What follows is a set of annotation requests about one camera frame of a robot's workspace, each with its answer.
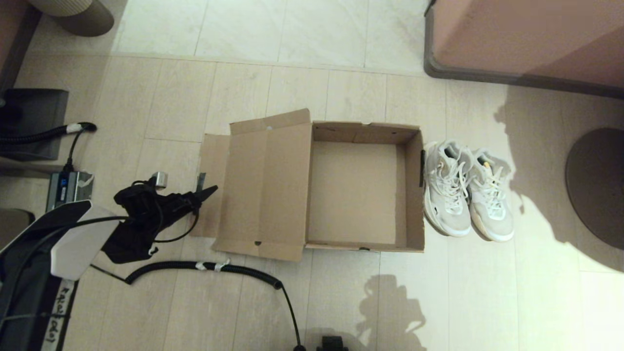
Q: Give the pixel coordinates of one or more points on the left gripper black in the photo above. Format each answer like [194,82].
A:
[146,204]

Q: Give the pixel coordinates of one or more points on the brown cardboard shoe box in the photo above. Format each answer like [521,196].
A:
[263,195]

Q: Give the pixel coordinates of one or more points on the white lace-up sneaker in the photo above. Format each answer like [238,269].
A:
[492,214]
[446,214]

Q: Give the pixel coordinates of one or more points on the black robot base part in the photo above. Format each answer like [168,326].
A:
[332,343]

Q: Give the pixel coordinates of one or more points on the dark square furniture base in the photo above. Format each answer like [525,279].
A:
[39,111]

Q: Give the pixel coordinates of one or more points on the grey metal power unit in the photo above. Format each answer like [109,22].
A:
[68,187]

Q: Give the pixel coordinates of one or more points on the dark rounded stool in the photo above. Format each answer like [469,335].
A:
[12,222]

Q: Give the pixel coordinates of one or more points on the dark brown wooden furniture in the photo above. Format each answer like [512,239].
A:
[12,34]

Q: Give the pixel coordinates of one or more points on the round dark brown base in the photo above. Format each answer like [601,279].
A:
[599,185]

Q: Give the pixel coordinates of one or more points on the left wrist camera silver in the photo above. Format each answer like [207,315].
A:
[159,180]

